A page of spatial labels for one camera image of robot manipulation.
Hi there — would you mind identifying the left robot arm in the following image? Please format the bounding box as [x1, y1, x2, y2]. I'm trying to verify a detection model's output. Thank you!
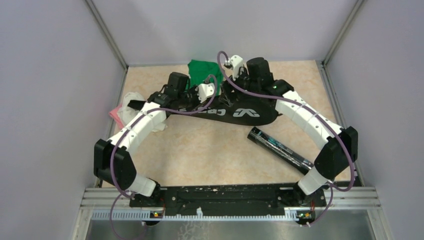
[93, 72, 217, 207]

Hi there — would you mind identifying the pink cloth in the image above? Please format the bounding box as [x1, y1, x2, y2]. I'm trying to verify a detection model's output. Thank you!
[108, 104, 124, 129]

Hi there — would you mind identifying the white towel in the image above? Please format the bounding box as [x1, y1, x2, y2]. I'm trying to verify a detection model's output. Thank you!
[117, 92, 168, 133]

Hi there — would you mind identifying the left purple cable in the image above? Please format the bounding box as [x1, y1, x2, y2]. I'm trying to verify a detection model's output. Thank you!
[109, 74, 219, 240]

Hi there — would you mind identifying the green cloth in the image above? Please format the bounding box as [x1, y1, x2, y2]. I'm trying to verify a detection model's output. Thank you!
[187, 59, 224, 96]

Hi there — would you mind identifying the black shuttlecock tube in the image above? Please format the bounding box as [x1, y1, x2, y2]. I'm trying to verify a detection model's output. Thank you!
[247, 127, 314, 175]

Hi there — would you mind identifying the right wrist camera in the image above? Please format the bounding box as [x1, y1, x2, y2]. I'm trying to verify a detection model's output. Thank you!
[224, 55, 244, 80]

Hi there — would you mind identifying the black racket bag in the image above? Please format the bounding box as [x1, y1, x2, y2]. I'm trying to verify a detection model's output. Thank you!
[126, 96, 279, 126]

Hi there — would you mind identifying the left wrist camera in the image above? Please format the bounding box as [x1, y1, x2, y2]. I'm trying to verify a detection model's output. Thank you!
[197, 83, 215, 103]

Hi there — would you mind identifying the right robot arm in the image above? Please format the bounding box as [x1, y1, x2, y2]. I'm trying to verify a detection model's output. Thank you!
[217, 51, 355, 206]

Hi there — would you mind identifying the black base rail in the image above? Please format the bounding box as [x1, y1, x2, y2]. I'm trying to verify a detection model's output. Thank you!
[129, 183, 327, 221]

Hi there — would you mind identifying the purple cable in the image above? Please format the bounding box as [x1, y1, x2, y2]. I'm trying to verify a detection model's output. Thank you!
[109, 74, 219, 240]
[216, 50, 356, 228]

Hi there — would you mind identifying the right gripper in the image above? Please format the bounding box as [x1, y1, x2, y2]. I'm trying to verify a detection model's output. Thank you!
[219, 65, 260, 107]

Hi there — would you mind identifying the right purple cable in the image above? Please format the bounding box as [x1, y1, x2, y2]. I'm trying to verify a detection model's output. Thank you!
[216, 50, 356, 228]

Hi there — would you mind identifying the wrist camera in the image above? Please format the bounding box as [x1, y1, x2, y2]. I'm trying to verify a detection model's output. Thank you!
[224, 55, 244, 80]
[197, 83, 215, 103]

